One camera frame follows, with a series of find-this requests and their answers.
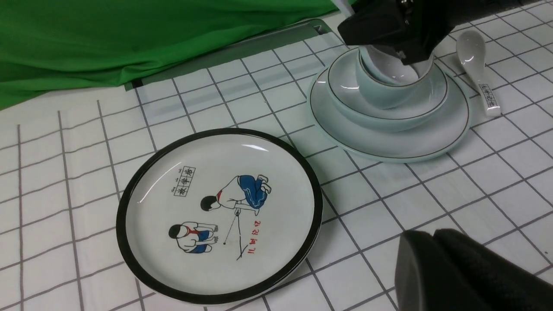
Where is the plain light blue plate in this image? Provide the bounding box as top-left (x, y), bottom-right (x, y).
top-left (307, 50), bottom-right (472, 163)

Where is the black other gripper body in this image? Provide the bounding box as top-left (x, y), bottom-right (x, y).
top-left (337, 0), bottom-right (480, 66)

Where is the plain light blue bowl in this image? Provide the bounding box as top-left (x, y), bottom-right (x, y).
top-left (327, 51), bottom-right (449, 132)

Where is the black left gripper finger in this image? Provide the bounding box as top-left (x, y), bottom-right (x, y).
top-left (394, 228), bottom-right (553, 311)

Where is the green backdrop cloth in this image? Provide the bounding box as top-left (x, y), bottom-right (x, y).
top-left (0, 0), bottom-right (337, 109)

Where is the black-rimmed illustrated plate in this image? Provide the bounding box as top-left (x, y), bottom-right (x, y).
top-left (116, 128), bottom-right (323, 306)

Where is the light blue ceramic cup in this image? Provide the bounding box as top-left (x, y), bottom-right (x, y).
top-left (355, 45), bottom-right (434, 109)

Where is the white spoon with print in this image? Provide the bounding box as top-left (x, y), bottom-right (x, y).
top-left (456, 30), bottom-right (502, 118)

